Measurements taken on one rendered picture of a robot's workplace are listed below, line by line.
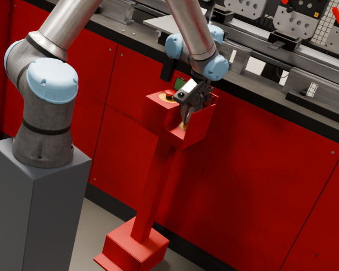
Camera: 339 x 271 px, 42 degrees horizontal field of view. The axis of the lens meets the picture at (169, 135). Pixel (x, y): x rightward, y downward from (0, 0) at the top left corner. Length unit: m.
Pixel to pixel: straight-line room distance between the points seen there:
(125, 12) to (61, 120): 0.99
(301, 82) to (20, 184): 1.07
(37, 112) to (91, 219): 1.17
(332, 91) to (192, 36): 0.69
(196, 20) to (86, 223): 1.25
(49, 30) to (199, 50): 0.40
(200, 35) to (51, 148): 0.48
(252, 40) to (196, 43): 0.82
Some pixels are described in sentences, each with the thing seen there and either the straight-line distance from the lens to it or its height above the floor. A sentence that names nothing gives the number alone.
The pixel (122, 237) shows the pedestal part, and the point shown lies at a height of 0.12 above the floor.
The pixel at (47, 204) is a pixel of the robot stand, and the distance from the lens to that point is 1.15.
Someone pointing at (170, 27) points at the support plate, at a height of 1.00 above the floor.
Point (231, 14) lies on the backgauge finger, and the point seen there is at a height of 1.02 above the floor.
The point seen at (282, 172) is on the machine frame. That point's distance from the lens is 1.71.
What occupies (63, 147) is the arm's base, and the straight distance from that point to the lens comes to 1.10.
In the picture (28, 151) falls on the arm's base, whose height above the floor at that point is 0.81.
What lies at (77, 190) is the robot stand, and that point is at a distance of 1.20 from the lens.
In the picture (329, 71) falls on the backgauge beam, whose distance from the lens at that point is 1.95.
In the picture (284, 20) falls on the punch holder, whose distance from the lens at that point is 1.67.
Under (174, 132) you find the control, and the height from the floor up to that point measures 0.70.
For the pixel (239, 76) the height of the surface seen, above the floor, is 0.87.
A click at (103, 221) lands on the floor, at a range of 2.16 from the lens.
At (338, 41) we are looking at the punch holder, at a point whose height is 1.13.
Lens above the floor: 1.43
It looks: 29 degrees down
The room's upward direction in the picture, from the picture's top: 17 degrees clockwise
